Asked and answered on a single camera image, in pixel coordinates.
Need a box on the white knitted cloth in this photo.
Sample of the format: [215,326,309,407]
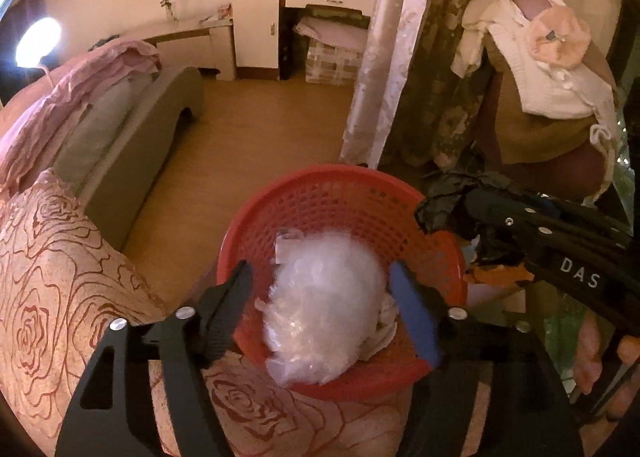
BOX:
[587,124,622,204]

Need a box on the maroon chair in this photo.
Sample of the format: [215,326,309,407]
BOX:
[474,111,609,204]

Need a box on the grey bed end bench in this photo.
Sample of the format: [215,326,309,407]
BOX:
[77,66,205,254]

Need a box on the person's right hand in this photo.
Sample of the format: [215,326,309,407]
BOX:
[570,313,640,424]

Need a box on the white cabinet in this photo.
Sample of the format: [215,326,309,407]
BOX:
[229,0,284,71]

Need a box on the folded pink quilt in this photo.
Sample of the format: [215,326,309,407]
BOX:
[0,34,164,189]

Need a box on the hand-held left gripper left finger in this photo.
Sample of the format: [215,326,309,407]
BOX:
[55,259,256,457]

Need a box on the printed clear plastic bag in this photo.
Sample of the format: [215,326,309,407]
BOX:
[273,229,304,264]

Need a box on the white tissue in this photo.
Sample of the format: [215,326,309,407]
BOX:
[364,287,402,354]

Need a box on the floral olive curtain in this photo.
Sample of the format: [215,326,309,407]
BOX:
[380,0,507,171]

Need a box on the low white desk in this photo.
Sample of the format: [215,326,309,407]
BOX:
[141,11,239,84]

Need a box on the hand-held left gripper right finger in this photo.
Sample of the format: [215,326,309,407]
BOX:
[389,259,586,457]

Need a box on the black plastic bag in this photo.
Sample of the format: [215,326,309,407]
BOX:
[413,171,534,271]

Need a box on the red plastic basket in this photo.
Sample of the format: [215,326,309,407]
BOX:
[216,164,470,401]

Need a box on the clear plastic wad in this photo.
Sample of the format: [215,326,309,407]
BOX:
[260,229,397,386]

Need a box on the olive brown garment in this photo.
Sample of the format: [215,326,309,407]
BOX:
[481,36,622,166]

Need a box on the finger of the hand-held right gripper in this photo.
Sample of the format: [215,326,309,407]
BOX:
[462,190,632,244]
[470,214,557,264]

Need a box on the round ring lamp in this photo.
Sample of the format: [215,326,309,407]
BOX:
[14,16,64,69]

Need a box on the pink fluffy garment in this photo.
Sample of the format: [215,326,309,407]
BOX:
[491,0,594,71]

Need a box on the pink curtain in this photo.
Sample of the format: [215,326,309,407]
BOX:
[339,0,447,169]

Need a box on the grey green folded blanket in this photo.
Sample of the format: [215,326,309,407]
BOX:
[51,81,154,199]

